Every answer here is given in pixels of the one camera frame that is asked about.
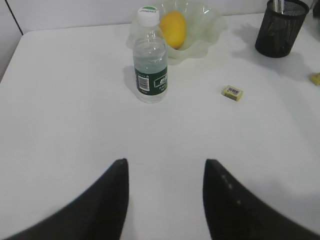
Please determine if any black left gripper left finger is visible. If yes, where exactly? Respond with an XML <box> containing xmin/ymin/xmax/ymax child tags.
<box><xmin>9</xmin><ymin>158</ymin><xmax>129</xmax><ymax>240</ymax></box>

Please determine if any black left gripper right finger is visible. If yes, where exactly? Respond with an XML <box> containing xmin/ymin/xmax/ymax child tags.
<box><xmin>202</xmin><ymin>159</ymin><xmax>320</xmax><ymax>240</ymax></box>

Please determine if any clear water bottle green label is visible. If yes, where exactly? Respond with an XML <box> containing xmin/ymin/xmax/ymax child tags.
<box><xmin>132</xmin><ymin>6</ymin><xmax>168</xmax><ymax>103</ymax></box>

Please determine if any yellow mango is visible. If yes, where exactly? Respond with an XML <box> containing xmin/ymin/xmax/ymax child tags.
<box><xmin>159</xmin><ymin>11</ymin><xmax>187</xmax><ymax>49</ymax></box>

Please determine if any beige white pen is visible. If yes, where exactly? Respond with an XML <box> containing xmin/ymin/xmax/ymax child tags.
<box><xmin>272</xmin><ymin>0</ymin><xmax>285</xmax><ymax>14</ymax></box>

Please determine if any yellow eraser with barcode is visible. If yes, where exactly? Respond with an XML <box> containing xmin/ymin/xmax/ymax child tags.
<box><xmin>222</xmin><ymin>85</ymin><xmax>244</xmax><ymax>102</ymax></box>

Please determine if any black mesh pen holder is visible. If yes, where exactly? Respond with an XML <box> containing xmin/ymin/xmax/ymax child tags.
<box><xmin>255</xmin><ymin>0</ymin><xmax>310</xmax><ymax>58</ymax></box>

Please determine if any black wall cable left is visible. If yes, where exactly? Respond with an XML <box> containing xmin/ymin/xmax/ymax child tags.
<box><xmin>4</xmin><ymin>0</ymin><xmax>25</xmax><ymax>36</ymax></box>

